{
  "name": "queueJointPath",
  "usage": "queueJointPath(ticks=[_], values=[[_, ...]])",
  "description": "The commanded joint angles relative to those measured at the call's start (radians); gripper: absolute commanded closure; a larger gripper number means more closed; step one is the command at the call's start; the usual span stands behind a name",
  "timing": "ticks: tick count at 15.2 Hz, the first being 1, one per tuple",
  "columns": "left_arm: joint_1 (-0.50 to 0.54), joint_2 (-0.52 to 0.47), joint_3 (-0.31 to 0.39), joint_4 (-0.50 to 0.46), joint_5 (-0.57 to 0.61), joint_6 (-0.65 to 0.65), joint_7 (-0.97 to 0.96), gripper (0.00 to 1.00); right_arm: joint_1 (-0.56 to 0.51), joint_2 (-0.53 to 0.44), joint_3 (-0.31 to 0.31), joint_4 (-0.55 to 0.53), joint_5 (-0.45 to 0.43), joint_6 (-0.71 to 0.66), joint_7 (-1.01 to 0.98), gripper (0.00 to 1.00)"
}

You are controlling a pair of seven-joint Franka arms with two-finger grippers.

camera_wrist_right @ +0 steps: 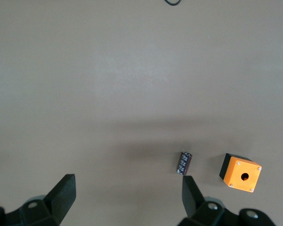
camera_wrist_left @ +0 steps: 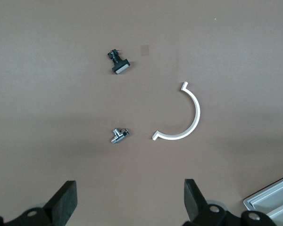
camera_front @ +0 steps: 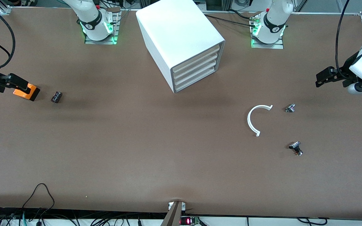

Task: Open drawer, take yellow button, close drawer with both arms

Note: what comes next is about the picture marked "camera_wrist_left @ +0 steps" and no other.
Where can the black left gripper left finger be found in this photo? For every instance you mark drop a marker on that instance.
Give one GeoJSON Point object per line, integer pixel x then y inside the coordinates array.
{"type": "Point", "coordinates": [63, 202]}

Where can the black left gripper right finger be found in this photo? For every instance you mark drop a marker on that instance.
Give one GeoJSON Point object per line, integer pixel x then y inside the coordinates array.
{"type": "Point", "coordinates": [198, 212]}

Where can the white semicircular bracket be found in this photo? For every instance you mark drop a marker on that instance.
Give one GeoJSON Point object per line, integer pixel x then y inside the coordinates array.
{"type": "Point", "coordinates": [196, 110]}

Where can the black switch with grey cap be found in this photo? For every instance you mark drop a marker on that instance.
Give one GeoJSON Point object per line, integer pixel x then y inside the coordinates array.
{"type": "Point", "coordinates": [119, 67]}

